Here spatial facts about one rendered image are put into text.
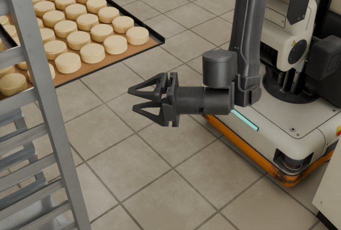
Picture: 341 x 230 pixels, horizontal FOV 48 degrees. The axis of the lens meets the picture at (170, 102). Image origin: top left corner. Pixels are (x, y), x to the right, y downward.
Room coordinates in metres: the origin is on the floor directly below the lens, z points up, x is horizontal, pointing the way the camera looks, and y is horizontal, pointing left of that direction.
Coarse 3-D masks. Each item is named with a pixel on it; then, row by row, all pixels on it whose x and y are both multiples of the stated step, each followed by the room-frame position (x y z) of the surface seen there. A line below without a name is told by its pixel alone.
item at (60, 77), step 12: (48, 0) 0.93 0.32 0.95; (12, 24) 0.80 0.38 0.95; (108, 24) 0.80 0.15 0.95; (132, 48) 0.70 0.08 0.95; (144, 48) 0.70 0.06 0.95; (48, 60) 0.65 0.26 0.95; (108, 60) 0.65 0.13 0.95; (24, 72) 0.61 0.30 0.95; (60, 72) 0.61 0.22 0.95; (84, 72) 0.61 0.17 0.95; (0, 96) 0.54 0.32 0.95
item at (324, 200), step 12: (336, 156) 0.87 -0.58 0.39; (336, 168) 0.85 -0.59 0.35; (324, 180) 0.88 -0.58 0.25; (336, 180) 0.84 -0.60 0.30; (324, 192) 0.86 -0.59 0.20; (336, 192) 0.82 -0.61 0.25; (324, 204) 0.84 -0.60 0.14; (336, 204) 0.81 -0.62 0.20; (324, 216) 0.85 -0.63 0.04; (336, 216) 0.79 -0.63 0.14; (336, 228) 0.79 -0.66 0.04
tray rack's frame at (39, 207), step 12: (36, 204) 0.84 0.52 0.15; (48, 204) 0.84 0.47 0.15; (12, 216) 0.78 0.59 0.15; (24, 216) 0.78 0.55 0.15; (36, 216) 0.78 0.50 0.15; (60, 216) 0.78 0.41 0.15; (0, 228) 0.73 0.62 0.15; (12, 228) 0.73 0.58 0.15; (36, 228) 0.73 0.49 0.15; (48, 228) 0.73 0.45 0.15
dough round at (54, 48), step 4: (48, 44) 0.69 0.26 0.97; (52, 44) 0.69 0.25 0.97; (56, 44) 0.69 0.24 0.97; (60, 44) 0.69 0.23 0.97; (64, 44) 0.69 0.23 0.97; (48, 48) 0.67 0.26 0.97; (52, 48) 0.67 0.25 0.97; (56, 48) 0.67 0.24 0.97; (60, 48) 0.67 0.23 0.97; (64, 48) 0.67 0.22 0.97; (48, 52) 0.66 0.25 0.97; (52, 52) 0.66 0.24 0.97; (56, 52) 0.66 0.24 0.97; (60, 52) 0.66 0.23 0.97; (64, 52) 0.67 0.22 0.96; (48, 56) 0.66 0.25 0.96; (52, 56) 0.65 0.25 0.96; (56, 56) 0.66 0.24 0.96
